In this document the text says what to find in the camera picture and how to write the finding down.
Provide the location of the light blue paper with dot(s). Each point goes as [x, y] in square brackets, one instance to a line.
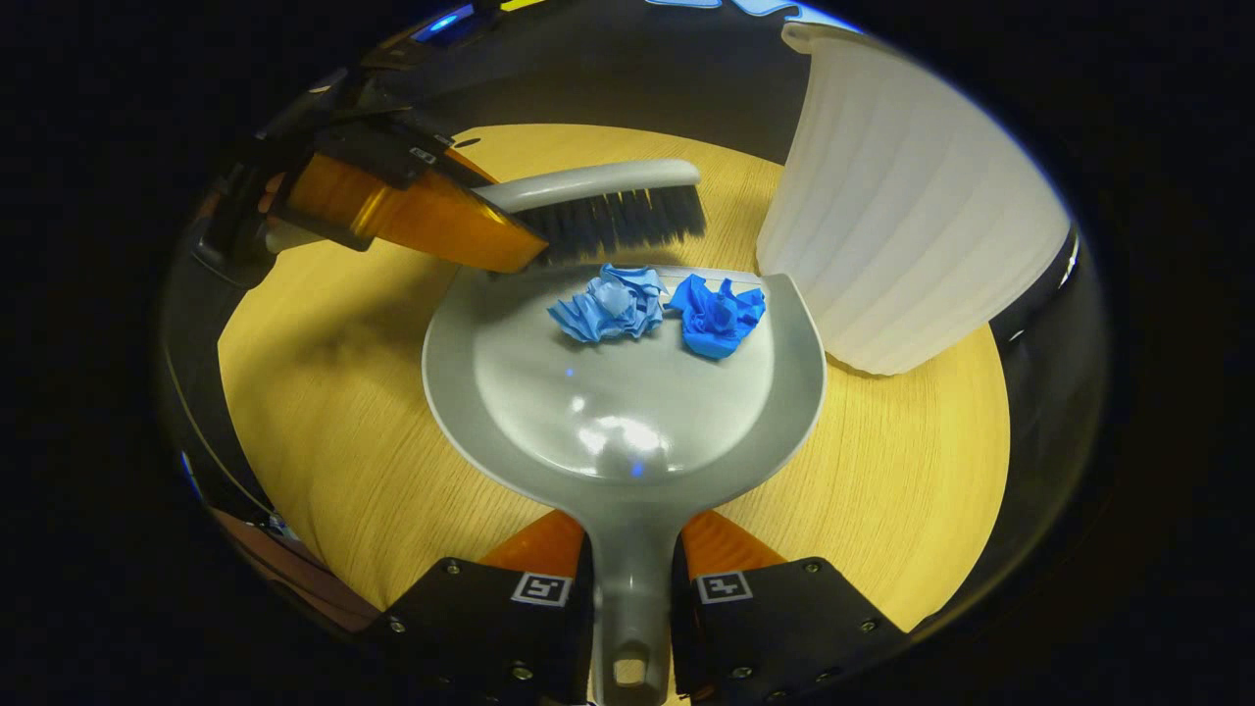
[608, 306]

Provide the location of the grey dustpan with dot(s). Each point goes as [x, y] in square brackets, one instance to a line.
[608, 412]

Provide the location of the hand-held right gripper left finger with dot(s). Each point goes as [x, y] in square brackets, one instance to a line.
[580, 637]

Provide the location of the wooden desktop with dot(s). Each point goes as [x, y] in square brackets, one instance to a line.
[343, 412]

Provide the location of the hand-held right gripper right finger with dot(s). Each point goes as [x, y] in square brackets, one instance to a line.
[683, 637]

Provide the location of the small white broom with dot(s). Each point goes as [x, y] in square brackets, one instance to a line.
[608, 186]

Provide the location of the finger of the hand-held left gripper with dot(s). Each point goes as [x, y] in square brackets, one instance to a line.
[441, 221]
[392, 147]

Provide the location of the dark blue paper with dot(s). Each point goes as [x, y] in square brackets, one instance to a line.
[716, 319]

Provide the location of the white ribbed garbage bin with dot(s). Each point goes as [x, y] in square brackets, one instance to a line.
[902, 216]

